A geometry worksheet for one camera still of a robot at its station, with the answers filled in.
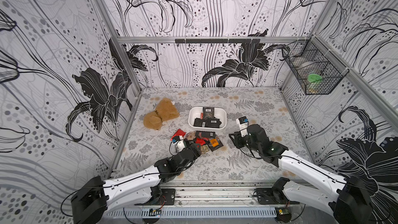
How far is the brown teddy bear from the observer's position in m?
0.92

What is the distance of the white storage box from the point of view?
0.95 metres

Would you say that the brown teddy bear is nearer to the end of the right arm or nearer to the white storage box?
the white storage box

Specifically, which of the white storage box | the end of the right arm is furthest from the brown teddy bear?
the end of the right arm

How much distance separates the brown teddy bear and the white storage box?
0.33 feet
